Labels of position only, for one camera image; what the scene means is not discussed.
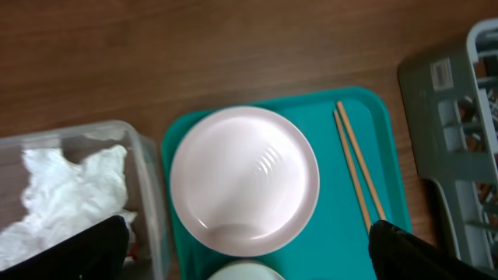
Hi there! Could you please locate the clear plastic waste bin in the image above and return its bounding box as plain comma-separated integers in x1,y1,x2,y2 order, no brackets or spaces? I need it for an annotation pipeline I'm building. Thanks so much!
1,121,170,280

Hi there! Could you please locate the wooden chopstick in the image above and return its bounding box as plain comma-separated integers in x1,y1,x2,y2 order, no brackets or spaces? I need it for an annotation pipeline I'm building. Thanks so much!
333,110,372,233
336,101,387,220

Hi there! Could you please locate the large pink plate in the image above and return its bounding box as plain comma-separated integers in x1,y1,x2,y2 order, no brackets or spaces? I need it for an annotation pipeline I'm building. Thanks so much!
170,106,320,257

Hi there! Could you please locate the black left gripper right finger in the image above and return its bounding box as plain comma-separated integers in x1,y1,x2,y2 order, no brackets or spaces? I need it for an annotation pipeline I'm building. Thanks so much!
368,220,494,280

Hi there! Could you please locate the red wrapper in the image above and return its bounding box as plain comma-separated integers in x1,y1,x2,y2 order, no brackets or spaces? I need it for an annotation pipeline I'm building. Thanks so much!
124,243,139,262

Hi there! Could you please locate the grey bowl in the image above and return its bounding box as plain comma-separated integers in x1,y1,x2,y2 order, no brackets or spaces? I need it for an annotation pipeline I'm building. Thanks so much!
208,261,285,280

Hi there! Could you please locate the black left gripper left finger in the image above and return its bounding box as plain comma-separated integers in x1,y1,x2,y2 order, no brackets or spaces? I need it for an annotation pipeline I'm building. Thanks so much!
1,215,130,280

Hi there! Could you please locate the left wooden chopstick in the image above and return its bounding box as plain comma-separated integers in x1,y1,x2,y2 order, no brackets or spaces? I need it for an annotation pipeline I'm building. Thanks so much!
333,110,372,233

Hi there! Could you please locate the right wooden chopstick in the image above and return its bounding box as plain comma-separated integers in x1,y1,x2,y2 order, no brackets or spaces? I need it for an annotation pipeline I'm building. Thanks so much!
336,101,387,220

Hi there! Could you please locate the white napkin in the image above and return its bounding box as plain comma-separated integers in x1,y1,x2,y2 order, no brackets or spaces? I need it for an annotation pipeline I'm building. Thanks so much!
1,145,137,269

